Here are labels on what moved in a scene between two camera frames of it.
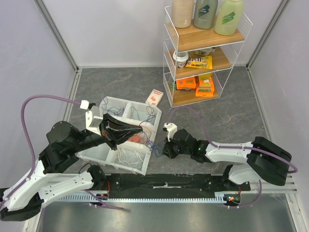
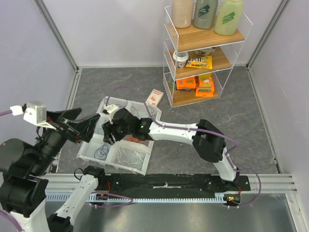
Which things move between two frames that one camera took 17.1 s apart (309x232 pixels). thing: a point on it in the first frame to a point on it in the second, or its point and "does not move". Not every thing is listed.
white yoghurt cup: x=205 y=51 does not move
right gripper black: x=172 y=148 to x=112 y=132
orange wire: x=136 y=138 does not move
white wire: x=135 y=159 does not move
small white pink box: x=154 y=97 does not move
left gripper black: x=118 y=131 to x=84 y=129
